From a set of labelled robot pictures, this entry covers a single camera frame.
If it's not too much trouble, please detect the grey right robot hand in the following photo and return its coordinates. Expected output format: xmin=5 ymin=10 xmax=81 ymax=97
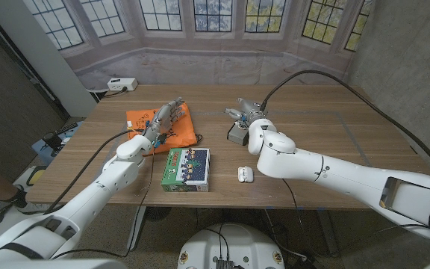
xmin=225 ymin=97 xmax=268 ymax=130

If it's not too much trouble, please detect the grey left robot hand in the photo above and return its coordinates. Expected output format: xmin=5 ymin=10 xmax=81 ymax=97
xmin=142 ymin=96 xmax=187 ymax=141

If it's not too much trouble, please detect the grey combination lock box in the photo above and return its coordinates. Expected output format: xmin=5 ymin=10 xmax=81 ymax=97
xmin=226 ymin=121 xmax=252 ymax=146

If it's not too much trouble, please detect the white power strip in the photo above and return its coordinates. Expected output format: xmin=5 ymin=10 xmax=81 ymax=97
xmin=106 ymin=77 xmax=139 ymax=93

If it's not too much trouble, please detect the green printed cardboard box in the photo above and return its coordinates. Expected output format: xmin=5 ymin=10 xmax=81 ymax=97
xmin=161 ymin=147 xmax=211 ymax=193

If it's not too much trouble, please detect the printed window backdrop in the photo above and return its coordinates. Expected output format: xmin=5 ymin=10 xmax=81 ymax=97
xmin=22 ymin=0 xmax=375 ymax=90

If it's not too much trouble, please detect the white earbud case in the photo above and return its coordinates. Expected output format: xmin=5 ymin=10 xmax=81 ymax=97
xmin=237 ymin=166 xmax=255 ymax=184

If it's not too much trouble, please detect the black round fan base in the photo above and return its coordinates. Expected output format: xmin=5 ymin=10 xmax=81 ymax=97
xmin=143 ymin=206 xmax=172 ymax=222

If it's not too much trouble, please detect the grey metal table leg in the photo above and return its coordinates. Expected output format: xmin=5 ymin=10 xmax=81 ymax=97
xmin=315 ymin=209 xmax=341 ymax=258
xmin=127 ymin=205 xmax=147 ymax=251

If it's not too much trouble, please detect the black round device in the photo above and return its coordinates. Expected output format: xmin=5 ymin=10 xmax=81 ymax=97
xmin=43 ymin=132 xmax=63 ymax=151

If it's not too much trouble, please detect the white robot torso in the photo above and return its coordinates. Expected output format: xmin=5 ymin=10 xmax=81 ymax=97
xmin=176 ymin=223 xmax=286 ymax=269

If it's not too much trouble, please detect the yellow black floor object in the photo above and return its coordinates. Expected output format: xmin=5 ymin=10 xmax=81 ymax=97
xmin=26 ymin=166 xmax=48 ymax=187

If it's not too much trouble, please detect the white floor mat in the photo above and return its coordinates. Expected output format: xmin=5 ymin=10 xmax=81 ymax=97
xmin=0 ymin=204 xmax=66 ymax=244

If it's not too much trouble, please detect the orange drawstring bag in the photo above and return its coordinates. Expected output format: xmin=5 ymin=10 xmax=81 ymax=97
xmin=125 ymin=101 xmax=204 ymax=154

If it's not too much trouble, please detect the thin black left wrist cable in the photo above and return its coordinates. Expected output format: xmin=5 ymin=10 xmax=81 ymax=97
xmin=50 ymin=147 xmax=156 ymax=261

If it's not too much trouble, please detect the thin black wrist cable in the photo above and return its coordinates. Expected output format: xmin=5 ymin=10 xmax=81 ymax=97
xmin=281 ymin=178 xmax=330 ymax=259
xmin=50 ymin=147 xmax=156 ymax=261

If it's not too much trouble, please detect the black power strip cable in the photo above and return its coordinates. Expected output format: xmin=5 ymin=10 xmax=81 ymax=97
xmin=99 ymin=86 xmax=128 ymax=100

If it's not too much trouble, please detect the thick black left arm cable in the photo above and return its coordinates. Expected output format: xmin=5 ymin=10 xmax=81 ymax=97
xmin=43 ymin=129 xmax=141 ymax=223

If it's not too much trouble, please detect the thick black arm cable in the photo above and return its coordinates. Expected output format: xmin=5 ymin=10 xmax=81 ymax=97
xmin=259 ymin=69 xmax=430 ymax=180
xmin=43 ymin=129 xmax=141 ymax=223

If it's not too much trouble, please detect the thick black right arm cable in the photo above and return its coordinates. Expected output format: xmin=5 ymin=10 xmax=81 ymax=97
xmin=259 ymin=69 xmax=430 ymax=180

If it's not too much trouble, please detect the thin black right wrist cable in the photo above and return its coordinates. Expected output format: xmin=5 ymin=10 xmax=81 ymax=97
xmin=281 ymin=178 xmax=330 ymax=259

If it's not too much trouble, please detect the black torso cable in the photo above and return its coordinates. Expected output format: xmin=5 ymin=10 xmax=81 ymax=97
xmin=204 ymin=223 xmax=231 ymax=262

